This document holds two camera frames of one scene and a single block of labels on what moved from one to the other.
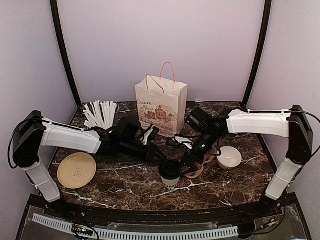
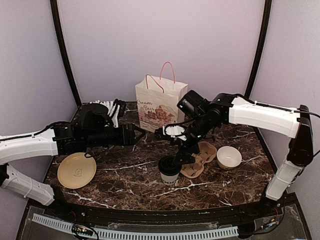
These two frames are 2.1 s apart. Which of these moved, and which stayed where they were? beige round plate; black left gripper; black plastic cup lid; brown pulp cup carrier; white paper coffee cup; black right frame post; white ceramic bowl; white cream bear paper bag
Moved: white paper coffee cup; black plastic cup lid; black left gripper
Stayed: white ceramic bowl; black right frame post; beige round plate; brown pulp cup carrier; white cream bear paper bag
